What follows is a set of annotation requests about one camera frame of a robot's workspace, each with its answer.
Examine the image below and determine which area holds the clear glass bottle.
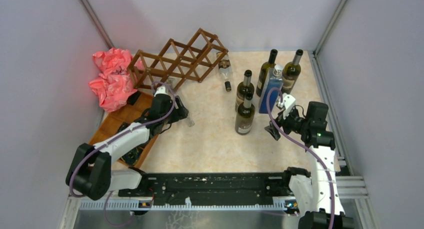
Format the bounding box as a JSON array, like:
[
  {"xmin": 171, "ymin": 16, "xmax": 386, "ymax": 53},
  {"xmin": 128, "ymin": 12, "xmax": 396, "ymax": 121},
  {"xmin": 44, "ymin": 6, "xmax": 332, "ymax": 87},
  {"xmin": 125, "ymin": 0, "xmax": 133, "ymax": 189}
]
[{"xmin": 165, "ymin": 77, "xmax": 195, "ymax": 127}]

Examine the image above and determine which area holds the brown wooden wine rack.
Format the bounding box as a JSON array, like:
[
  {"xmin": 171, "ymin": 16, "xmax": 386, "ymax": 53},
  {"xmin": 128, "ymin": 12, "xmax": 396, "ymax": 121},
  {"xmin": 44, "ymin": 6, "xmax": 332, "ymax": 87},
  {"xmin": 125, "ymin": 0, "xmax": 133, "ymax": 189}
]
[{"xmin": 127, "ymin": 28, "xmax": 229, "ymax": 91}]

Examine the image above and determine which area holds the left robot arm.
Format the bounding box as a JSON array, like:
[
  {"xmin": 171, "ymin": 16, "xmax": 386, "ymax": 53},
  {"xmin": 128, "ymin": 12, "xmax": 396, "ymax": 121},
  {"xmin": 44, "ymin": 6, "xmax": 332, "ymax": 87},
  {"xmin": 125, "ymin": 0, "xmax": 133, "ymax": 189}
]
[{"xmin": 65, "ymin": 94, "xmax": 189, "ymax": 201}]

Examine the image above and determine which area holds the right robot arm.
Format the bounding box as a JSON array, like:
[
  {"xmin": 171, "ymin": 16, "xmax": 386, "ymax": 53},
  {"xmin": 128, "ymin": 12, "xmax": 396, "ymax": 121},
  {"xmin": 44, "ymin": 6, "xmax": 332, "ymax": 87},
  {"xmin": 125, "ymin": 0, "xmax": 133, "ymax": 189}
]
[{"xmin": 265, "ymin": 99, "xmax": 355, "ymax": 229}]

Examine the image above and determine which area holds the dark green wine bottle front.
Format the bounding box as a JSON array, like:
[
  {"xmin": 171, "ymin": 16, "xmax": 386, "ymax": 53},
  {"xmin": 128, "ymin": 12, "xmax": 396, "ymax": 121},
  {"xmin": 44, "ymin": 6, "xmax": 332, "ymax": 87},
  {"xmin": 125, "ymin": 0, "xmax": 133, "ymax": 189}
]
[{"xmin": 234, "ymin": 92, "xmax": 256, "ymax": 135}]

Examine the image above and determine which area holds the dark green wine bottle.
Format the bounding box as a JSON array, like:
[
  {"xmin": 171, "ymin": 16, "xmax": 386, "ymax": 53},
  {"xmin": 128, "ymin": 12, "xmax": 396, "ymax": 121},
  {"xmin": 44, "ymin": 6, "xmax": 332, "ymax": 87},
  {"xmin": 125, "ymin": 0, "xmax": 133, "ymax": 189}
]
[
  {"xmin": 235, "ymin": 69, "xmax": 255, "ymax": 111},
  {"xmin": 234, "ymin": 92, "xmax": 256, "ymax": 135}
]

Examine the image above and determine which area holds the blue square glass bottle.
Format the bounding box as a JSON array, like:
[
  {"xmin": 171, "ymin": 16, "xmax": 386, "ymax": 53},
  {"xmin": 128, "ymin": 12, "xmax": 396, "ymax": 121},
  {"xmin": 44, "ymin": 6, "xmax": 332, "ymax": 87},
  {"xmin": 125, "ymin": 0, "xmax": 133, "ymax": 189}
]
[{"xmin": 258, "ymin": 64, "xmax": 284, "ymax": 114}]

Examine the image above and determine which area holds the dark green wine bottle middle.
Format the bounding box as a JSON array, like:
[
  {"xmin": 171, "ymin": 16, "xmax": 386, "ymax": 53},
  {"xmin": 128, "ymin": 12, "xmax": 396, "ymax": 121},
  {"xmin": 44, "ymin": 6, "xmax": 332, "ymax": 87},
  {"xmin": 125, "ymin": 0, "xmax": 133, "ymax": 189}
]
[{"xmin": 235, "ymin": 69, "xmax": 255, "ymax": 111}]

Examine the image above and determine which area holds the dark wine bottle back right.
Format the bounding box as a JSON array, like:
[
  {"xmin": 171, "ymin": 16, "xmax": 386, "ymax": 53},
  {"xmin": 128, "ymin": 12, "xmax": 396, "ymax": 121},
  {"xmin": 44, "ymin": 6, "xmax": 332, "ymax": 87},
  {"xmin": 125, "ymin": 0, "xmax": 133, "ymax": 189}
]
[{"xmin": 281, "ymin": 49, "xmax": 304, "ymax": 94}]

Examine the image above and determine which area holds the dark wine bottle back left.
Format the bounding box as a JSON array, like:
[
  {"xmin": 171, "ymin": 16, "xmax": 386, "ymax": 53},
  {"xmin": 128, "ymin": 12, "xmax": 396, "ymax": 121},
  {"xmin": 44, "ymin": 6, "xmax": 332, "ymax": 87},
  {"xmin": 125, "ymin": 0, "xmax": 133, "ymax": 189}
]
[{"xmin": 255, "ymin": 49, "xmax": 278, "ymax": 97}]

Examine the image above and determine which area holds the clear labelled liquor bottle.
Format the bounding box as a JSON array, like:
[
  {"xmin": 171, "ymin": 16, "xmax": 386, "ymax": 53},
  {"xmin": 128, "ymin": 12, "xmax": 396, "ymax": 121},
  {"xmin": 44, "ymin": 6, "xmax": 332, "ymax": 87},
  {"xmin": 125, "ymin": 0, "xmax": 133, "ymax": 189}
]
[{"xmin": 218, "ymin": 54, "xmax": 233, "ymax": 92}]

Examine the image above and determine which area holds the wooden compartment tray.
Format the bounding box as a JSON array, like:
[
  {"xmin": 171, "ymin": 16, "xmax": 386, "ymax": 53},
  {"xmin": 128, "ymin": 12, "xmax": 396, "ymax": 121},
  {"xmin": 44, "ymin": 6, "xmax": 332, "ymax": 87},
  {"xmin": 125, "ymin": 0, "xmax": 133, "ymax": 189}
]
[{"xmin": 88, "ymin": 92, "xmax": 158, "ymax": 168}]

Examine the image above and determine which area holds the rolled dark belt upper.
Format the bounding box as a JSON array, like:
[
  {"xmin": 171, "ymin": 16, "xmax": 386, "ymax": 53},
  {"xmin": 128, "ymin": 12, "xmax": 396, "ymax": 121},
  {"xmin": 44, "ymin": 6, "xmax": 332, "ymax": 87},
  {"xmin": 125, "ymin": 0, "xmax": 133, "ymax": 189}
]
[{"xmin": 116, "ymin": 122, "xmax": 141, "ymax": 137}]

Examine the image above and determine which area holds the rolled dark belt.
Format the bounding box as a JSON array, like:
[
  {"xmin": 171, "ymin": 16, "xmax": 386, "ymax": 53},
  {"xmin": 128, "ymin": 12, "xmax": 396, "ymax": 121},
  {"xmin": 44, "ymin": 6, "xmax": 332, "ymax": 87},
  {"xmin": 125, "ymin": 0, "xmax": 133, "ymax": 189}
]
[
  {"xmin": 120, "ymin": 146, "xmax": 144, "ymax": 166},
  {"xmin": 116, "ymin": 122, "xmax": 141, "ymax": 137}
]

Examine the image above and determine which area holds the rolled dark belt lower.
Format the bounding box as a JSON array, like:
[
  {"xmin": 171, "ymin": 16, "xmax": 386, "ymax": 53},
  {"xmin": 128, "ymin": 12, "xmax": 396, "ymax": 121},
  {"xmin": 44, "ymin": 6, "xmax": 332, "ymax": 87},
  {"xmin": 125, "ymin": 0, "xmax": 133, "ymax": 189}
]
[{"xmin": 120, "ymin": 146, "xmax": 144, "ymax": 166}]

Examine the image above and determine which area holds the pink plastic bag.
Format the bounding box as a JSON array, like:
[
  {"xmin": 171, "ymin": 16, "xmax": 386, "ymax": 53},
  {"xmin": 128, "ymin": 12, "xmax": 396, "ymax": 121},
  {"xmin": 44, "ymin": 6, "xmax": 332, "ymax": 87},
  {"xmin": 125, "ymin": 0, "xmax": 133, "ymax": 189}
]
[{"xmin": 88, "ymin": 47, "xmax": 137, "ymax": 113}]

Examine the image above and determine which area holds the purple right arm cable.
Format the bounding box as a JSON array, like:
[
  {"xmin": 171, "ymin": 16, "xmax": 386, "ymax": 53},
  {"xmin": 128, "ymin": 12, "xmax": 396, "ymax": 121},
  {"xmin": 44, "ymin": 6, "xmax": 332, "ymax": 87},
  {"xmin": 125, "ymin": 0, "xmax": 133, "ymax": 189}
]
[{"xmin": 265, "ymin": 87, "xmax": 336, "ymax": 229}]

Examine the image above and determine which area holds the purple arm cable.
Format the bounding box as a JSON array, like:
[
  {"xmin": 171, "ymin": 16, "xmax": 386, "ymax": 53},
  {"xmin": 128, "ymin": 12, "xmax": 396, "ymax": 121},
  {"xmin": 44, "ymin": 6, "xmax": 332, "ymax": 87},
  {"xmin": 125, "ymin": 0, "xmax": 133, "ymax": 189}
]
[
  {"xmin": 265, "ymin": 87, "xmax": 336, "ymax": 229},
  {"xmin": 68, "ymin": 81, "xmax": 177, "ymax": 227}
]

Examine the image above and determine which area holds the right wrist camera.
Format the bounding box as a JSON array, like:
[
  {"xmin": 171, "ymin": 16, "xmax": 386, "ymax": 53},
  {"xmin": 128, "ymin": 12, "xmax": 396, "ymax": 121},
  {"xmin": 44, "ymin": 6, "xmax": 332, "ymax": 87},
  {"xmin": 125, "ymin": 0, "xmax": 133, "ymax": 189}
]
[{"xmin": 276, "ymin": 93, "xmax": 296, "ymax": 119}]

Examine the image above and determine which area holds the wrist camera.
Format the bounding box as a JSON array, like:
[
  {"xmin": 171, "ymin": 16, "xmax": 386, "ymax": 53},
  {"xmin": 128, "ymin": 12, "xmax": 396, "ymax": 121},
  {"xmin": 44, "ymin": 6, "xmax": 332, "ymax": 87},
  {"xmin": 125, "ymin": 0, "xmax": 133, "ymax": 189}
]
[
  {"xmin": 276, "ymin": 93, "xmax": 296, "ymax": 119},
  {"xmin": 154, "ymin": 85, "xmax": 170, "ymax": 98}
]

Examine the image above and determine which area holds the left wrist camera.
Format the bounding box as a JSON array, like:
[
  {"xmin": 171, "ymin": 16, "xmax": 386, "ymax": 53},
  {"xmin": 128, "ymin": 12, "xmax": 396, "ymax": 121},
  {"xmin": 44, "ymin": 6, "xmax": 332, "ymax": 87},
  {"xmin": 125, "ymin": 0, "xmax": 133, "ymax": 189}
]
[{"xmin": 154, "ymin": 85, "xmax": 170, "ymax": 98}]

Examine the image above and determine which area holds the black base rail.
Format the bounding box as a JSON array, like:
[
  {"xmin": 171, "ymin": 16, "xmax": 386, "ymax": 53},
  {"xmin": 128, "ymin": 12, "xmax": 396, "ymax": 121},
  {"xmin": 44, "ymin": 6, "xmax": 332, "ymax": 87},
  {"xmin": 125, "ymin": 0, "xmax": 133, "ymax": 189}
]
[{"xmin": 71, "ymin": 171, "xmax": 369, "ymax": 212}]

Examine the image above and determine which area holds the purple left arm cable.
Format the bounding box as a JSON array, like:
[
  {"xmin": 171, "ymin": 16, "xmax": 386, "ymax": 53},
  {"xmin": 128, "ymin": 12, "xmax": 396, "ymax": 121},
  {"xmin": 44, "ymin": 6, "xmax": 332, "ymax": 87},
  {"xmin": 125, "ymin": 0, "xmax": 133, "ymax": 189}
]
[{"xmin": 68, "ymin": 81, "xmax": 177, "ymax": 227}]

